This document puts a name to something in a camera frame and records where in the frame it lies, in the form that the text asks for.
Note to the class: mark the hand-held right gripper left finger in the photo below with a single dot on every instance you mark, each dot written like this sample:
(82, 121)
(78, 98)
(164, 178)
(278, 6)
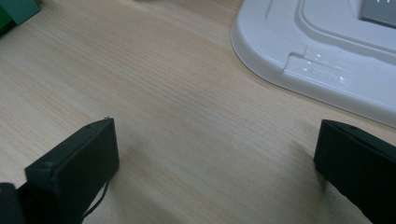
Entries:
(71, 174)

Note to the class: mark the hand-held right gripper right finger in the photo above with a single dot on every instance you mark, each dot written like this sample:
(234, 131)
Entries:
(364, 174)

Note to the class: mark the mint small block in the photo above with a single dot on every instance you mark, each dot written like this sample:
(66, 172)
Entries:
(20, 9)

